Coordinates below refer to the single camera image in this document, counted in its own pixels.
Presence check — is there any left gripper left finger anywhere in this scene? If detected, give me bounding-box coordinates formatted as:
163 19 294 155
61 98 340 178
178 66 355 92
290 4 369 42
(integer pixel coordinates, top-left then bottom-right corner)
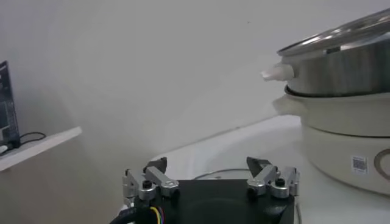
122 156 181 208

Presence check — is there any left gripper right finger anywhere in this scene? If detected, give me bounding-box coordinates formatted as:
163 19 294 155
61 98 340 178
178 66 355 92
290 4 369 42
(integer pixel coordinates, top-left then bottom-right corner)
246 156 301 199

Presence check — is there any glass lid with cream handle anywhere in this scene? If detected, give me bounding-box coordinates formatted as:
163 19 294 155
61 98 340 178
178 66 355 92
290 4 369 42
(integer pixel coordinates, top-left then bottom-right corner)
276 7 390 57

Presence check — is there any perforated steel steamer basket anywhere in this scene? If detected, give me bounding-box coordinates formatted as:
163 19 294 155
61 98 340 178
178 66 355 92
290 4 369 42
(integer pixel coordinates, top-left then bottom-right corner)
261 33 390 97

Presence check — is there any cream electric cooker base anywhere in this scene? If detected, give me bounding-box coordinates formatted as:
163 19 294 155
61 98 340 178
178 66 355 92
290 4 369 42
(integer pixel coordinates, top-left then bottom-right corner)
272 91 390 195

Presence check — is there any white side table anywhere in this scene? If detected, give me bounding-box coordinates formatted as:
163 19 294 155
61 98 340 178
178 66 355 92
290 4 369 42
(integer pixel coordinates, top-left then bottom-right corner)
0 126 83 173

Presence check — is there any dark screen device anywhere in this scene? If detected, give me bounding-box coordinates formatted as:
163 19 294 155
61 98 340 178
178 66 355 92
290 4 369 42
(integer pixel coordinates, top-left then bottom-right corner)
0 60 21 150

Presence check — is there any multicolour wire bundle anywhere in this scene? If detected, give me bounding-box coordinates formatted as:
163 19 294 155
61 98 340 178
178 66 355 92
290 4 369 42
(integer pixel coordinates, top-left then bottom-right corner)
149 206 165 224

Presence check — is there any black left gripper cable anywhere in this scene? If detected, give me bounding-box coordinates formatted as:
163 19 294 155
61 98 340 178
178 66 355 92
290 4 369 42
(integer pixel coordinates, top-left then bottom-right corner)
109 206 138 224

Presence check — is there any thin black looped cable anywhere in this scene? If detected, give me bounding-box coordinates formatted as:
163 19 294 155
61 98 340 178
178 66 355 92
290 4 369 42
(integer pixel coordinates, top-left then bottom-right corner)
18 131 47 146

